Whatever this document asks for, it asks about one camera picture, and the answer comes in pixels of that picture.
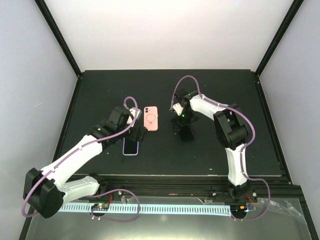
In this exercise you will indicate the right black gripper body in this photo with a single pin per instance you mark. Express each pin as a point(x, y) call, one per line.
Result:
point(189, 116)

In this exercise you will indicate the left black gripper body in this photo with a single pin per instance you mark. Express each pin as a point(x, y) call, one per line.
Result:
point(133, 135)

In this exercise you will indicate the pink phone case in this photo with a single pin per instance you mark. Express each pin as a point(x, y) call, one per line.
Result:
point(150, 118)

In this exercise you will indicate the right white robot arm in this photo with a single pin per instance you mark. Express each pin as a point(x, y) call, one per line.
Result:
point(233, 130)

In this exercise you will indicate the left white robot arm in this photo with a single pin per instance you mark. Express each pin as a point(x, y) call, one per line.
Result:
point(48, 189)

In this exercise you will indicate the phone in purple case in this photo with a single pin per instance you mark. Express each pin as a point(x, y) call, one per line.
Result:
point(130, 147)

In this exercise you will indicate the left electronics board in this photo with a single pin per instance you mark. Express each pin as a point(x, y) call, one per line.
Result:
point(100, 207)

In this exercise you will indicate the electronics board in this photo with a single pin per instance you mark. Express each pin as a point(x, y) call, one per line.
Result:
point(100, 207)
point(239, 209)

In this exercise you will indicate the right electronics board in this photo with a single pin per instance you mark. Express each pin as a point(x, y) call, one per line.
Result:
point(239, 209)

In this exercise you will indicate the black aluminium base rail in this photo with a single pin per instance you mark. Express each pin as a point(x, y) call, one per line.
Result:
point(218, 189)

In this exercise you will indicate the light blue cable duct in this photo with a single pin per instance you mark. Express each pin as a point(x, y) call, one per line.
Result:
point(155, 209)

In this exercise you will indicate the right frame post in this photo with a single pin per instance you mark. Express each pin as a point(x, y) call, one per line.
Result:
point(282, 29)

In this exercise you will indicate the frame post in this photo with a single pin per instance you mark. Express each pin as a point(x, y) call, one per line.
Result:
point(282, 29)
point(46, 13)

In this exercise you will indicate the left frame post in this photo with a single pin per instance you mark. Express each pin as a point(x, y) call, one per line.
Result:
point(46, 13)

